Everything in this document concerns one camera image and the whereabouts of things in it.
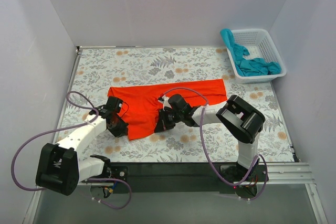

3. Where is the orange t-shirt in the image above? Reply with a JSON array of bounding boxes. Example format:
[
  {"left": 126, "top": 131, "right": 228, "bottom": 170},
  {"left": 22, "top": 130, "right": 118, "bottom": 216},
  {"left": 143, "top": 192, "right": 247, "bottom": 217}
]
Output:
[{"left": 107, "top": 78, "right": 228, "bottom": 141}]

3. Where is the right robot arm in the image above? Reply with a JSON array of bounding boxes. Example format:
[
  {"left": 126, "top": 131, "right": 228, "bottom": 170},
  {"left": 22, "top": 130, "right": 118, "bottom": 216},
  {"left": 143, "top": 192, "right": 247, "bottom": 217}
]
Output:
[{"left": 154, "top": 94, "right": 265, "bottom": 181}]

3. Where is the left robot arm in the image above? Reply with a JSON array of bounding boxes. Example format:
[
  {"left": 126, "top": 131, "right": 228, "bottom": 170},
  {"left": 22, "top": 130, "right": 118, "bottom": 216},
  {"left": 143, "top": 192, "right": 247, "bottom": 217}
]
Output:
[{"left": 35, "top": 97, "right": 128, "bottom": 196}]

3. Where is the floral table mat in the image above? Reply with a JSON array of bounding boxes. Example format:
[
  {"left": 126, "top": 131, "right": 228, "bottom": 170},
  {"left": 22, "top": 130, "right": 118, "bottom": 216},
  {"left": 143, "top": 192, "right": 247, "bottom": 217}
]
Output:
[{"left": 61, "top": 47, "right": 294, "bottom": 162}]

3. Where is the teal t-shirt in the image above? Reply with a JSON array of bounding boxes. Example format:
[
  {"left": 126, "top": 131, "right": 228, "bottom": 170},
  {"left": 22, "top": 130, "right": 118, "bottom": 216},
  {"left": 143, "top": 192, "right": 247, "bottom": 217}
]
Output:
[{"left": 220, "top": 28, "right": 282, "bottom": 77}]

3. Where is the white plastic basket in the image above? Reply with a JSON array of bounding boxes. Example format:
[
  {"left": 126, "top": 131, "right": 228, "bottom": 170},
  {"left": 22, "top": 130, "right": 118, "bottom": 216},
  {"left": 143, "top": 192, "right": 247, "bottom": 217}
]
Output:
[{"left": 220, "top": 28, "right": 287, "bottom": 84}]

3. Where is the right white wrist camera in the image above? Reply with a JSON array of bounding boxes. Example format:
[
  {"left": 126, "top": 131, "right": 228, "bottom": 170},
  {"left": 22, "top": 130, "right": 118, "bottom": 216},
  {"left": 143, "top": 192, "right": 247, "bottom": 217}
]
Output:
[{"left": 158, "top": 95, "right": 172, "bottom": 111}]

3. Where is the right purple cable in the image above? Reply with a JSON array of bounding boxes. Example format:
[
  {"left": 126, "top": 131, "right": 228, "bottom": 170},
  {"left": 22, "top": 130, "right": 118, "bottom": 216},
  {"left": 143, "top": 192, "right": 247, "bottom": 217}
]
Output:
[{"left": 158, "top": 87, "right": 269, "bottom": 201}]

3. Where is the purple cable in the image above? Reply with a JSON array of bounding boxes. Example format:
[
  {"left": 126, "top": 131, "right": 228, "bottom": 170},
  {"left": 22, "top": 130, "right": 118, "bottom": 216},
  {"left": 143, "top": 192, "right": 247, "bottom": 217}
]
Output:
[
  {"left": 10, "top": 91, "right": 132, "bottom": 210},
  {"left": 158, "top": 87, "right": 269, "bottom": 201}
]

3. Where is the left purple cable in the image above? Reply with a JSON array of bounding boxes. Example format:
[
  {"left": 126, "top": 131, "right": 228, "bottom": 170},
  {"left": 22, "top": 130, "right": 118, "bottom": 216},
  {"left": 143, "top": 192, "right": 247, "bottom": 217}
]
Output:
[{"left": 10, "top": 91, "right": 132, "bottom": 210}]

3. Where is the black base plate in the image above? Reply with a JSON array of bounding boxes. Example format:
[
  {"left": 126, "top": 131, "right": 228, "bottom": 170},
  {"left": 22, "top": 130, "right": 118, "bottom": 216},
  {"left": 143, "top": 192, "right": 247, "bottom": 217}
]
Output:
[{"left": 93, "top": 163, "right": 269, "bottom": 197}]

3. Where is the aluminium frame rail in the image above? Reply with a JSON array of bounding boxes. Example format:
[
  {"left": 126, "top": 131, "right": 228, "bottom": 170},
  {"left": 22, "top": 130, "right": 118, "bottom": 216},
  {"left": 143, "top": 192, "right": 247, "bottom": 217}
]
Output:
[{"left": 36, "top": 163, "right": 316, "bottom": 186}]

